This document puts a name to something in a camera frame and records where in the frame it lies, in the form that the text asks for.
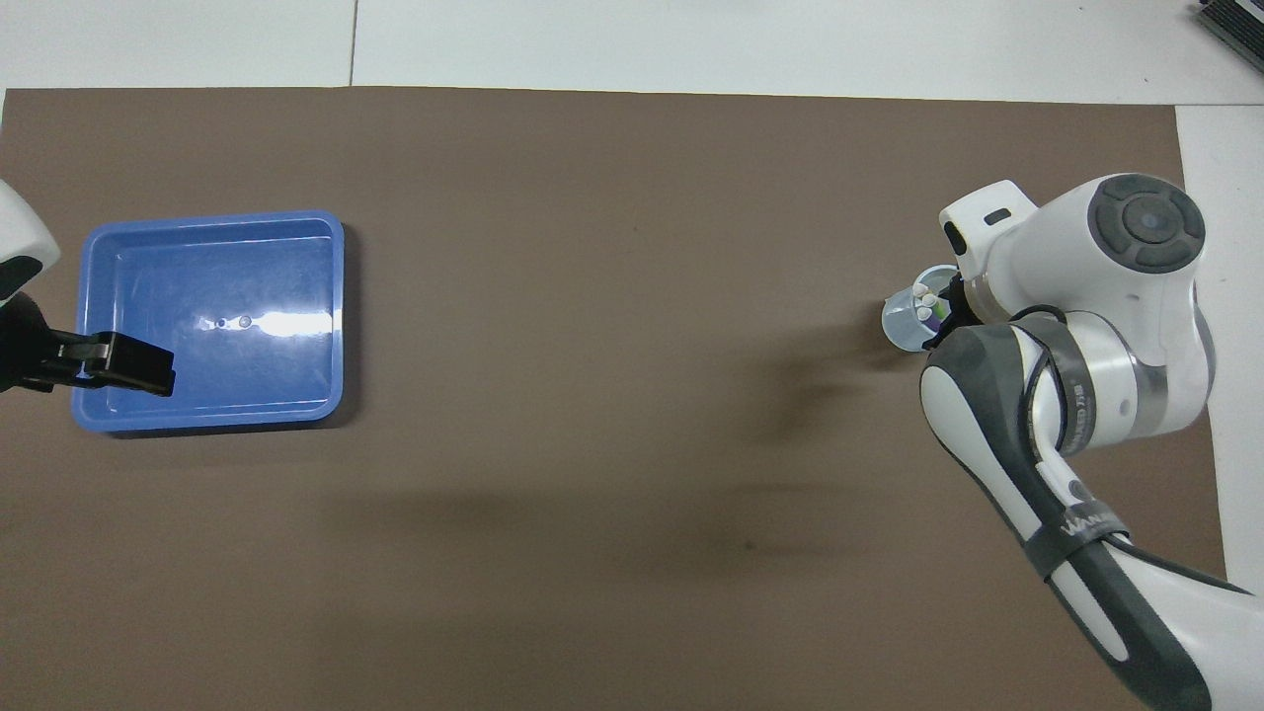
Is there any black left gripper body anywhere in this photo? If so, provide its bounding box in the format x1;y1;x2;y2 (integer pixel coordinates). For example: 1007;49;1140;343
0;292;55;394

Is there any blue plastic tray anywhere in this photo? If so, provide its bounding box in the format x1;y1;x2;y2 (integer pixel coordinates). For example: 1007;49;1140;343
72;209;347;435

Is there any clear plastic cup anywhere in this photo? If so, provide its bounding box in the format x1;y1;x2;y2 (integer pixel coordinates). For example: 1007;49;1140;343
882;265;964;355

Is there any brown table mat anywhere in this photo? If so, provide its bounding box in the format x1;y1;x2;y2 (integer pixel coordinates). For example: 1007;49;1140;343
0;87;1227;711

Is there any dark ribbed box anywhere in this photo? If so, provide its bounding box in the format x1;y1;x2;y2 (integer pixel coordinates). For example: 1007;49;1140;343
1195;0;1264;72

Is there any grey right elbow strap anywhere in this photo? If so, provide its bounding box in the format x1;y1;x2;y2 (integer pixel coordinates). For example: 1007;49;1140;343
1017;316;1099;457

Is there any black right arm strap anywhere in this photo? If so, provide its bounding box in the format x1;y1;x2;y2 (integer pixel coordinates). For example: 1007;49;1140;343
1022;504;1133;584

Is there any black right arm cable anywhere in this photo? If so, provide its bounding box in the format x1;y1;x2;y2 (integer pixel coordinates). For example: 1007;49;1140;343
1022;306;1255;595

